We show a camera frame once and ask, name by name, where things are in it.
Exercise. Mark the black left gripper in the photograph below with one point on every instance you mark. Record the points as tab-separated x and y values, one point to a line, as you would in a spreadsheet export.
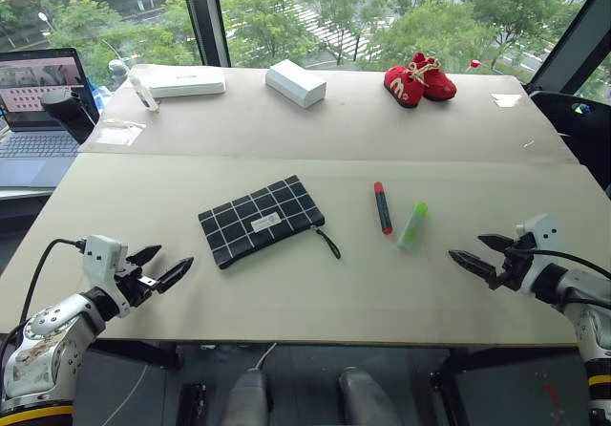
133	286

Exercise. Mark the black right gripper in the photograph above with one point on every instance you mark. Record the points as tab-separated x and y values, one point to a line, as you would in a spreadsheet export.
516	261

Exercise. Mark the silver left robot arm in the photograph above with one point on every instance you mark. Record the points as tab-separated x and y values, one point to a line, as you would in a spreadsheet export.
45	337

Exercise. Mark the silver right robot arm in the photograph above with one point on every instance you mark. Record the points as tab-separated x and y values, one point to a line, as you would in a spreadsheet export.
580	311

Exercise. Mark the black grid pencil pouch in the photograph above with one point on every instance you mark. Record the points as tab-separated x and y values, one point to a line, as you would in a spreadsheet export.
260	220

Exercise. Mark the green highlighter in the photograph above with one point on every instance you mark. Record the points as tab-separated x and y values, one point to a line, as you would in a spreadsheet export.
413	225

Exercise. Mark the red and black marker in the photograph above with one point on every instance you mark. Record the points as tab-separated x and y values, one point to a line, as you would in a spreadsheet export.
383	207

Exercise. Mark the clear tape patch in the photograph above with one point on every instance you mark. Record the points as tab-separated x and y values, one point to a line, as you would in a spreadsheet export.
507	100
114	132

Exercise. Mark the grey left robot foot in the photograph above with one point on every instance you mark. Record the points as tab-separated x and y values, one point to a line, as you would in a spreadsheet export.
246	397

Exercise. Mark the grey robot foot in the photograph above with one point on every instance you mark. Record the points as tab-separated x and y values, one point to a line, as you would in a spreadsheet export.
246	397
367	397

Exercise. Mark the white spray bottle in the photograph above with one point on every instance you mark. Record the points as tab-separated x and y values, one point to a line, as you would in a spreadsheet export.
142	92

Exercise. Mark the red knitted shoe with laces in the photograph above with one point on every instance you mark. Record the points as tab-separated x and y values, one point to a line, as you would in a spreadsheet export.
436	78

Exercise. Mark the red knitted shoe with M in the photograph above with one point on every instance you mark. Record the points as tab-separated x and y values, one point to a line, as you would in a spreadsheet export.
403	88

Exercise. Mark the flat white box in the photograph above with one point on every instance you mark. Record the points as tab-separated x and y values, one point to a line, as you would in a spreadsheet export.
183	80

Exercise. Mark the grey right robot foot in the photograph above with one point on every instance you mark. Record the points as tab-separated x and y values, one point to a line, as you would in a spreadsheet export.
367	397

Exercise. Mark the grey laptop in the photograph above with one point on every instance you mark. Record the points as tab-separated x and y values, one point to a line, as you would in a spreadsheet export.
33	120

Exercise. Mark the white rectangular box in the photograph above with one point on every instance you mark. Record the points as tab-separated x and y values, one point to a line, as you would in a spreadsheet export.
295	83

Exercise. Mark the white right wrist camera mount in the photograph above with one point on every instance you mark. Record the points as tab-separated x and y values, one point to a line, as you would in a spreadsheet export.
539	235

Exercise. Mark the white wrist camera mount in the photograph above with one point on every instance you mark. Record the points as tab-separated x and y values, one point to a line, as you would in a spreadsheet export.
101	256
539	235

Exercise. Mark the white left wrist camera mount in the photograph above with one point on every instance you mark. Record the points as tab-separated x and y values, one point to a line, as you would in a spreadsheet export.
101	256

